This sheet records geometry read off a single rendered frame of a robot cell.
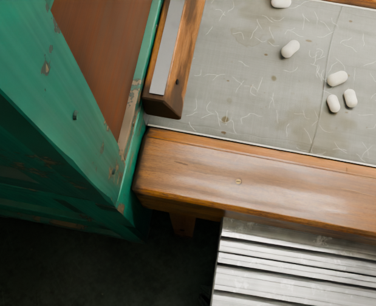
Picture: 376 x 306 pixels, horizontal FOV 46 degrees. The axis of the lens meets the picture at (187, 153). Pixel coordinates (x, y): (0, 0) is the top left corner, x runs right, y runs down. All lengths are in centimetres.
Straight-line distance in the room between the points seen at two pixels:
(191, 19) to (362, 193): 39
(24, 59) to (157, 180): 47
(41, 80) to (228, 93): 52
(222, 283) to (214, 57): 39
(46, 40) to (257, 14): 61
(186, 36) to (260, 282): 43
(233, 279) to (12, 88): 60
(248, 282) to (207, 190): 18
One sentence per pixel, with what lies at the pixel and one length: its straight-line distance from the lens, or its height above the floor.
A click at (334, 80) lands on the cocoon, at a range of 81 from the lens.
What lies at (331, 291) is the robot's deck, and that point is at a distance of 83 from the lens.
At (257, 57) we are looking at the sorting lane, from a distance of 82.
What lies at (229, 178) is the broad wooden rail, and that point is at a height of 76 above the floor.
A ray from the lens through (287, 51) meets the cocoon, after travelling 82.
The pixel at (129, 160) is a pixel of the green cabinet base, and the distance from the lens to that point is 66.
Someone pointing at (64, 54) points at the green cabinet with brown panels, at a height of 118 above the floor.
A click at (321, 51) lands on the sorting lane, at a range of 85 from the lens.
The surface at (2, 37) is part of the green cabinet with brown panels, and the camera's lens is 25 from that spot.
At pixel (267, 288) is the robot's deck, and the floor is 67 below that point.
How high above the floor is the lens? 146
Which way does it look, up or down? 74 degrees down
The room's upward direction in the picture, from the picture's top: 1 degrees clockwise
